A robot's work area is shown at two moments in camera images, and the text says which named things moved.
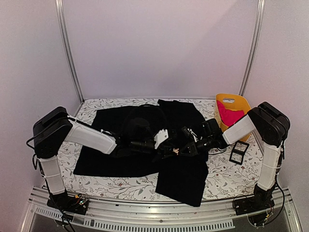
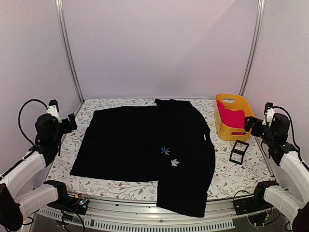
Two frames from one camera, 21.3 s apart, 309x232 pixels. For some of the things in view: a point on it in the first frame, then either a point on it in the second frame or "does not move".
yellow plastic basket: [235, 101] does not move
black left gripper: [157, 153] -> [68, 127]
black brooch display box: [238, 152] does not move
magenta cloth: [229, 117] does not move
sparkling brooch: [176, 151] -> [174, 162]
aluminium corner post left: [60, 13] does not move
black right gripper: [193, 150] -> [255, 131]
